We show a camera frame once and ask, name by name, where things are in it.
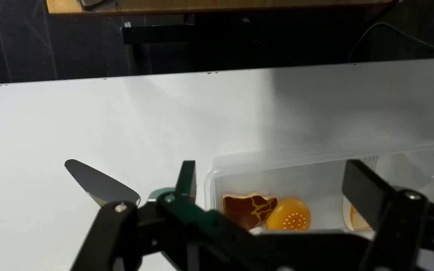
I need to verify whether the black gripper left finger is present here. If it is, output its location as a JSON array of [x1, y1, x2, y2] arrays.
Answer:
[[70, 160, 259, 271]]

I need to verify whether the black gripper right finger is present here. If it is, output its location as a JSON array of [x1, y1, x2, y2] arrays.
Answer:
[[341, 158, 434, 271]]

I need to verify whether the clear plastic bin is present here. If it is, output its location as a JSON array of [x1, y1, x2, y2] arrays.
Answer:
[[205, 142, 434, 238]]

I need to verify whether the pale orange toy food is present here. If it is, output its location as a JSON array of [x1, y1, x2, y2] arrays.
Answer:
[[345, 199, 375, 234]]

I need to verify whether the brown toy cookie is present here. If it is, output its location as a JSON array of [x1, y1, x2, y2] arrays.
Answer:
[[220, 193, 279, 234]]

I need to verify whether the orange toy bun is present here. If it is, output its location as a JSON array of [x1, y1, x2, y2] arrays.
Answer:
[[264, 196, 312, 234]]

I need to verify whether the dark object on desk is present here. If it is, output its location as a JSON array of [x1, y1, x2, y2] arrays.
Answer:
[[77, 0, 119, 11]]

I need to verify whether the thin black floor cable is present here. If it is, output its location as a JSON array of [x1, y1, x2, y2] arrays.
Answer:
[[345, 0, 434, 63]]

